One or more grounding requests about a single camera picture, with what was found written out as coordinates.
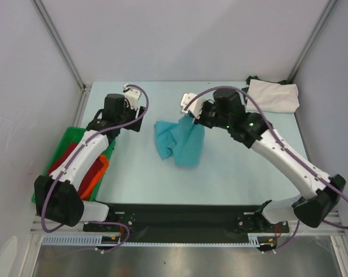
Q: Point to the aluminium frame post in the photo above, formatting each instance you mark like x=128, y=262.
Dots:
x=56, y=38
x=312, y=38

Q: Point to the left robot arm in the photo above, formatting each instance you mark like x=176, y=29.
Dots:
x=56, y=195

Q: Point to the left aluminium frame post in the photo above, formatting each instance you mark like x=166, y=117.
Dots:
x=56, y=38

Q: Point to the white cable duct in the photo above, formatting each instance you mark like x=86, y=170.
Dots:
x=106, y=241

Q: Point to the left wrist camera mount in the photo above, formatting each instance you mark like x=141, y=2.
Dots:
x=132, y=95

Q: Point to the white folded t-shirt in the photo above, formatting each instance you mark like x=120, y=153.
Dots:
x=274, y=97

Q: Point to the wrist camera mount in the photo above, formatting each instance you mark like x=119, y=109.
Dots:
x=191, y=104
x=132, y=95

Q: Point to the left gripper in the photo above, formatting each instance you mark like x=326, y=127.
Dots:
x=135, y=125

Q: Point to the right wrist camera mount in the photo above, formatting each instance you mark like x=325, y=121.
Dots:
x=191, y=104

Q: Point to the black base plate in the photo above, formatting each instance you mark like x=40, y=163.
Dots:
x=187, y=224

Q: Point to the right aluminium frame post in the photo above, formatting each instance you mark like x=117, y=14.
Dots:
x=312, y=38

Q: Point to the aluminium frame rail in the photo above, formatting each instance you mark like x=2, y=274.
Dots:
x=323, y=229

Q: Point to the light blue t-shirt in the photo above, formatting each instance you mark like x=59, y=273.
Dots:
x=183, y=141

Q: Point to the dark green folded t-shirt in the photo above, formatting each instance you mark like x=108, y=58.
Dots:
x=253, y=78

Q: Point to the dark red t-shirt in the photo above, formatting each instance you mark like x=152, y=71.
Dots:
x=63, y=157

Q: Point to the orange t-shirt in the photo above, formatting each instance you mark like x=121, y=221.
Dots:
x=93, y=176

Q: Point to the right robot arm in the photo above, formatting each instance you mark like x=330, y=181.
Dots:
x=318, y=191

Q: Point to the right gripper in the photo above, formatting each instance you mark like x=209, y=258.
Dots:
x=201, y=116

